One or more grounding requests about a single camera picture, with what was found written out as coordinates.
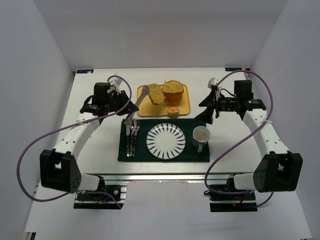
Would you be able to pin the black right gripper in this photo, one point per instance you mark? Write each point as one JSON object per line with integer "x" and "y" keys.
{"x": 215, "y": 104}

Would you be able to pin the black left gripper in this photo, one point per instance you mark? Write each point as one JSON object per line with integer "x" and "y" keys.
{"x": 122, "y": 101}

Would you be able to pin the metal tongs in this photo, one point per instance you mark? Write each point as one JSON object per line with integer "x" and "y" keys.
{"x": 144, "y": 92}

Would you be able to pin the bread slice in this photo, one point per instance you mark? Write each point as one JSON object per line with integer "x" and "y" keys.
{"x": 156, "y": 94}

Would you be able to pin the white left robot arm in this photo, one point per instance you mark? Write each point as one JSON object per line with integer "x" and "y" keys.
{"x": 58, "y": 167}

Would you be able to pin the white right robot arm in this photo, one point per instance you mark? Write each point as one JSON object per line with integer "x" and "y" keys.
{"x": 279, "y": 168}

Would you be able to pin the stacked bread loaf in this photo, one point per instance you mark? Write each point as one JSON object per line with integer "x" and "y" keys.
{"x": 173, "y": 91}

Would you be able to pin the yellow tray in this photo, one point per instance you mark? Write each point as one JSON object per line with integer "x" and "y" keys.
{"x": 147, "y": 109}

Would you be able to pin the light blue mug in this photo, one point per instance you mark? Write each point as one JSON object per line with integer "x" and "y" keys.
{"x": 200, "y": 137}

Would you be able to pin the small orange bun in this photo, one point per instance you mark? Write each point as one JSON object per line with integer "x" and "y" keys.
{"x": 173, "y": 111}

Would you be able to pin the blue label sticker right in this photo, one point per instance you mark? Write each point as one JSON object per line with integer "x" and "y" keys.
{"x": 232, "y": 69}

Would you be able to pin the blue label sticker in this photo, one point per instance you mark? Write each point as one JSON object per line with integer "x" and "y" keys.
{"x": 84, "y": 71}
{"x": 232, "y": 69}

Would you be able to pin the dark green placemat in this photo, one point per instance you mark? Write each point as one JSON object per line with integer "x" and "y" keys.
{"x": 142, "y": 154}

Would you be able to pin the blue striped white plate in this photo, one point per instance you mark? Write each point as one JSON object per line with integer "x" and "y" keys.
{"x": 165, "y": 141}

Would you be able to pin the blue label sticker left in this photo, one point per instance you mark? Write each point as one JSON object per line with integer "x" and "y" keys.
{"x": 84, "y": 71}

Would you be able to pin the fork with patterned handle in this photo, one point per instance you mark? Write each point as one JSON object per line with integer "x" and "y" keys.
{"x": 131, "y": 142}

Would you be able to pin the spoon with patterned handle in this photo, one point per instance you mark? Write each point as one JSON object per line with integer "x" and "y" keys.
{"x": 135, "y": 137}

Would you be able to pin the knife with patterned handle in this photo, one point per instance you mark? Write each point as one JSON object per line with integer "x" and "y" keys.
{"x": 128, "y": 133}

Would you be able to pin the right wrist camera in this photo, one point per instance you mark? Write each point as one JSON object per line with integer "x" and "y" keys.
{"x": 212, "y": 82}

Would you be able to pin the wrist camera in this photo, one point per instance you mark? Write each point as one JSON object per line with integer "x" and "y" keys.
{"x": 212, "y": 82}
{"x": 115, "y": 84}

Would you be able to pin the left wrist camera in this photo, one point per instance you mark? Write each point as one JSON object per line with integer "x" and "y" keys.
{"x": 115, "y": 84}

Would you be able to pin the aluminium table rail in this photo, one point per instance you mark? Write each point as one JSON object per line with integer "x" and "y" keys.
{"x": 157, "y": 177}

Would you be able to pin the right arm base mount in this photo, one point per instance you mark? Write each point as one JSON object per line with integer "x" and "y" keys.
{"x": 228, "y": 203}

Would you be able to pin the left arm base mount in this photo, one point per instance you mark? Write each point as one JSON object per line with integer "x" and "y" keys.
{"x": 110, "y": 195}

